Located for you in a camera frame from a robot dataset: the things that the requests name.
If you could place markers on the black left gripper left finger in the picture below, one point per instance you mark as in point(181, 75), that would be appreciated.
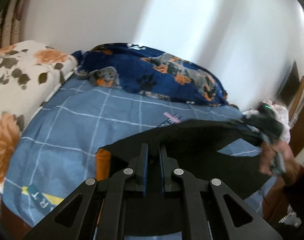
point(94, 206)

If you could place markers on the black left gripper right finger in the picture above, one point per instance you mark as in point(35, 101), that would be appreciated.
point(211, 209)

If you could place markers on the black pants orange lining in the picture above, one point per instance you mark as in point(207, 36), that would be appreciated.
point(195, 145)

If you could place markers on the white pink crumpled cloth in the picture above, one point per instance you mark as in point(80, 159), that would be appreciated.
point(282, 116)

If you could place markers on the blue checked bed sheet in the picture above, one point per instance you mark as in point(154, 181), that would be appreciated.
point(57, 150)

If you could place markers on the navy dog print blanket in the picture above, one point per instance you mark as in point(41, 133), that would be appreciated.
point(149, 72)

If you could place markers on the white orange floral pillow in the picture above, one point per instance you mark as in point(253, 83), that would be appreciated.
point(30, 74)

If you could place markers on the beige striped curtain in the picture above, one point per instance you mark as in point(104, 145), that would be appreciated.
point(9, 24)

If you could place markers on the brown wooden bed frame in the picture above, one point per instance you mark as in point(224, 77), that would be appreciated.
point(275, 204)

